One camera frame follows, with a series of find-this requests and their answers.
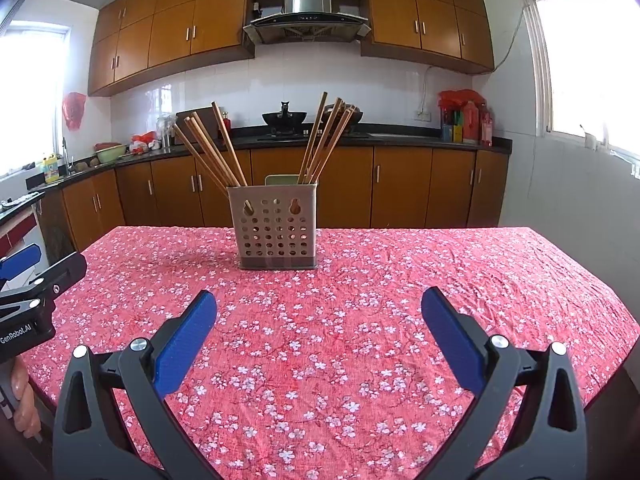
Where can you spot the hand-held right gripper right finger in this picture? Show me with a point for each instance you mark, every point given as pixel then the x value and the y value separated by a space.
pixel 452 340

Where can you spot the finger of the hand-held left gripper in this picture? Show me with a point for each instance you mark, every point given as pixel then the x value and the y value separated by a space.
pixel 60 272
pixel 20 260

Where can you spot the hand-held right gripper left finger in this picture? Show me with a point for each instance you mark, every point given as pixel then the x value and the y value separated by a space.
pixel 185 345

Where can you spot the perforated grey utensil holder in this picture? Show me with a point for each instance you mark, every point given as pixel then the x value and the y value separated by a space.
pixel 272 230

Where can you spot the bunch of wooden chopsticks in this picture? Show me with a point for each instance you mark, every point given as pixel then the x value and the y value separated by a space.
pixel 230 145

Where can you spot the person's left hand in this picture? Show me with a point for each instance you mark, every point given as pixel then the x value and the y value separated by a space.
pixel 27 400

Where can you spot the yellow detergent bottle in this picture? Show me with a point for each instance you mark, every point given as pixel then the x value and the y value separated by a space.
pixel 51 170

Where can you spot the red floral tablecloth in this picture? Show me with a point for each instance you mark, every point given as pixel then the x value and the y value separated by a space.
pixel 350 320

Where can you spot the steel faucet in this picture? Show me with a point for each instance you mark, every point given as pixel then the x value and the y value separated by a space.
pixel 65 155

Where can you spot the green basin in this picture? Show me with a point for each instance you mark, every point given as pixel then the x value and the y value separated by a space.
pixel 111 154

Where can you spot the red and white bag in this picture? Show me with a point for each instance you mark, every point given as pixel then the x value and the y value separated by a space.
pixel 142 142

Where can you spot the small side window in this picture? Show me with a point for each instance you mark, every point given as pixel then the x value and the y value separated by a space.
pixel 30 100

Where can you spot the wooden lower cabinets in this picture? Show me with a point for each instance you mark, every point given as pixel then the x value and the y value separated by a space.
pixel 410 185

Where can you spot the wooden cabinets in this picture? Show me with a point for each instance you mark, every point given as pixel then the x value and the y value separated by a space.
pixel 165 35
pixel 410 185

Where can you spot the glass jars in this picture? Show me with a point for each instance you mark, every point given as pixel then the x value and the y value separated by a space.
pixel 166 132

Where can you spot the green chair back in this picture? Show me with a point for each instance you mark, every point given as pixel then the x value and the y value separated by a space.
pixel 280 180

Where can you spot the brown wooden box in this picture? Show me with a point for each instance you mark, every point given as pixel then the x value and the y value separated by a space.
pixel 186 119

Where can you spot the black kitchen countertop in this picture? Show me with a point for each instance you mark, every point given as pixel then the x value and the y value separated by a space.
pixel 400 140

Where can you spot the colourful knife box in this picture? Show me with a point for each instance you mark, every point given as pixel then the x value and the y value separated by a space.
pixel 451 127

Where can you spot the red package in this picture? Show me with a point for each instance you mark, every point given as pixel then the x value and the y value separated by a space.
pixel 486 127

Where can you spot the red oil bottle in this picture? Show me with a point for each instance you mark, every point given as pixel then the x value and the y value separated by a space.
pixel 472 125

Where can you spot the small red bottle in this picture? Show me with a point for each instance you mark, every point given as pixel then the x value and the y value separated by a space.
pixel 227 121

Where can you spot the black gas stove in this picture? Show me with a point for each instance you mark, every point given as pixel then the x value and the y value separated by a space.
pixel 280 136

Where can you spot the white cup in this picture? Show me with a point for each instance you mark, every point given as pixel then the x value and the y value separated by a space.
pixel 590 141

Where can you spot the wok with steel lid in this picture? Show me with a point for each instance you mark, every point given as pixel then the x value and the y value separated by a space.
pixel 355 116

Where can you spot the black pot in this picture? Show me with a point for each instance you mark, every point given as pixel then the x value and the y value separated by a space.
pixel 285 119

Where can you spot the wooden upper cabinets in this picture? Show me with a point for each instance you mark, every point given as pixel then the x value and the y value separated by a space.
pixel 165 35

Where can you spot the large bright window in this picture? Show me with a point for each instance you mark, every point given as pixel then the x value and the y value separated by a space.
pixel 590 60

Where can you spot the steel range hood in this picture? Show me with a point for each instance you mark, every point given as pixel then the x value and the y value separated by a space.
pixel 307 5

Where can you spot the red plastic bag on wall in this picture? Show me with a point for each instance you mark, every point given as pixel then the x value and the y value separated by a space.
pixel 73 110

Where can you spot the white wall socket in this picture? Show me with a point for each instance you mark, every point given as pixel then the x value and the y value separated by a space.
pixel 423 115

